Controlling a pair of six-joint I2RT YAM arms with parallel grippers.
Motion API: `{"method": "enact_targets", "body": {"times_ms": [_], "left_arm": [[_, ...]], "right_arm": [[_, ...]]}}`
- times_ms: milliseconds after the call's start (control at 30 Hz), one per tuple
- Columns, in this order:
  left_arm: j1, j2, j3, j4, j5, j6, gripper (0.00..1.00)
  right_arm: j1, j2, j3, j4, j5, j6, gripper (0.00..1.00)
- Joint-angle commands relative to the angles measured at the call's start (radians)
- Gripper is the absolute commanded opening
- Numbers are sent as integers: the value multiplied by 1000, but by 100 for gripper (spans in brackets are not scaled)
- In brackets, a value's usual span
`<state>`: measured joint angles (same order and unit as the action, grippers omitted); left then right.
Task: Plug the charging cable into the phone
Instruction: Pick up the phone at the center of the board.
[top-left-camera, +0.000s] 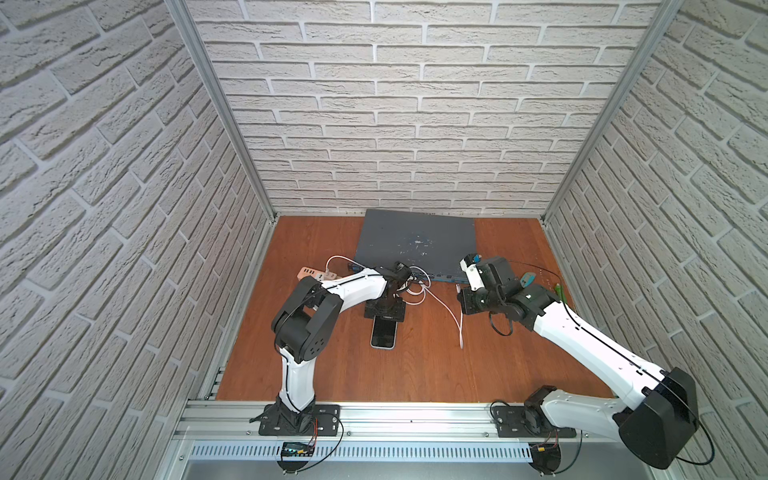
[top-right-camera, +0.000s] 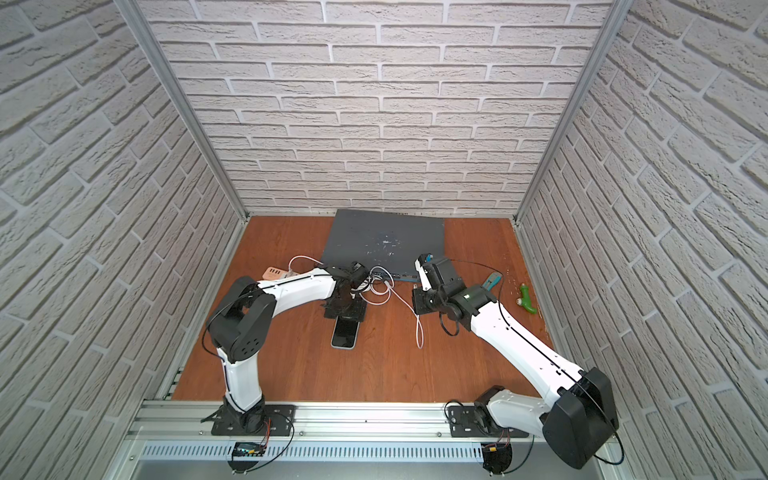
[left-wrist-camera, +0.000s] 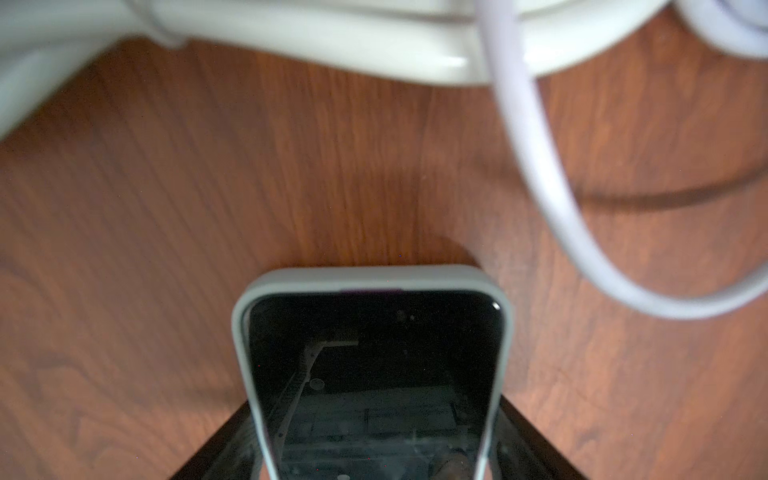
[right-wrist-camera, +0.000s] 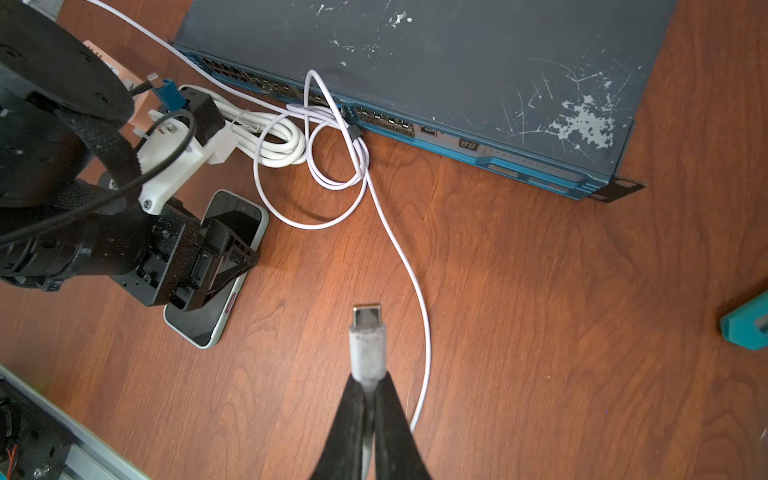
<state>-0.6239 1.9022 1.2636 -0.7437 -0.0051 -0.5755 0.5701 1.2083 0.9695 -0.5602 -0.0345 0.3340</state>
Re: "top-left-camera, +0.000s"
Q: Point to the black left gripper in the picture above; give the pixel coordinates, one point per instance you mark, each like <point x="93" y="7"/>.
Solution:
<point x="385" y="306"/>

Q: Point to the smartphone with green case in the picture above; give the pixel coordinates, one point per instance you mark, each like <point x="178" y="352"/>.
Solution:
<point x="383" y="334"/>

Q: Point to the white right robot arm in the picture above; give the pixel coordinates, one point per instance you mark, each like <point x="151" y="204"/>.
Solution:
<point x="654" y="412"/>

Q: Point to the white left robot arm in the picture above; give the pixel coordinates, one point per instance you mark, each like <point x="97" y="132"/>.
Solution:
<point x="305" y="324"/>

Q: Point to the pink power strip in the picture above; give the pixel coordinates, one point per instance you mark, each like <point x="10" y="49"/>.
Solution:
<point x="319" y="275"/>

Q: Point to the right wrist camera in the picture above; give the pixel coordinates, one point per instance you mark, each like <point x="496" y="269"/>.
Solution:
<point x="469" y="265"/>

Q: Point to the grey blue network switch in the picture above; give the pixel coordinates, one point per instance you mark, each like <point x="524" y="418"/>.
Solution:
<point x="433" y="243"/>

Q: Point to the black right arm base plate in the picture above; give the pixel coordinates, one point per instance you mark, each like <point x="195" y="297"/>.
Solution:
<point x="522" y="420"/>

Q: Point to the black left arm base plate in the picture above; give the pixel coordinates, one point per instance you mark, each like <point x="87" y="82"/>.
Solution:
<point x="277" y="419"/>

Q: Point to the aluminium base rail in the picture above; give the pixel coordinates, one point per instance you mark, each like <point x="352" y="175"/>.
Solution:
<point x="368" y="431"/>

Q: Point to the aluminium frame corner post right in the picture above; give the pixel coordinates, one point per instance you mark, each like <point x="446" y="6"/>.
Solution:
<point x="658" y="26"/>

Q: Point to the aluminium frame corner post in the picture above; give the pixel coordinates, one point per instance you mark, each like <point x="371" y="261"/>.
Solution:
<point x="658" y="26"/>
<point x="190" y="35"/>

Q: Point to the aluminium frame corner post left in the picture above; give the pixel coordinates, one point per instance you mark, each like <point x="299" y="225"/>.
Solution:
<point x="190" y="35"/>

